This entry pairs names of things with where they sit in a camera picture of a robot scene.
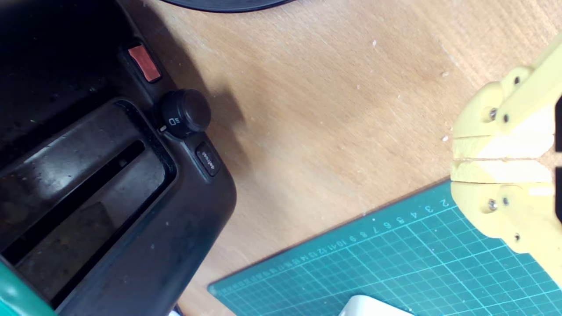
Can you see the black toaster knob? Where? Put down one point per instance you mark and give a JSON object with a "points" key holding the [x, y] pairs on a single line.
{"points": [[189, 112]]}

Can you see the black two-slot toaster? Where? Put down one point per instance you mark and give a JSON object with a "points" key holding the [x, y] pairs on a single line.
{"points": [[189, 245]]}

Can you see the red toaster button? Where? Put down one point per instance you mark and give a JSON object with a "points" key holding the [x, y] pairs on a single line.
{"points": [[145, 63]]}

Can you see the green toaster lever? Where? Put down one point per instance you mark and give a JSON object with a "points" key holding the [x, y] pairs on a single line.
{"points": [[17, 294]]}

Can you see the green cutting mat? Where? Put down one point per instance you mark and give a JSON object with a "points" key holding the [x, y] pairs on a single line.
{"points": [[417, 263]]}

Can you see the white block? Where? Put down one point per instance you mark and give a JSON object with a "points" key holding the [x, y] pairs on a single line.
{"points": [[373, 307]]}

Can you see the black defrost button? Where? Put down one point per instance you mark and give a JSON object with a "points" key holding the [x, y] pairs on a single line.
{"points": [[207, 160]]}

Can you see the black round plate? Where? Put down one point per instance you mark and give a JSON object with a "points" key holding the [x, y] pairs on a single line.
{"points": [[228, 4]]}

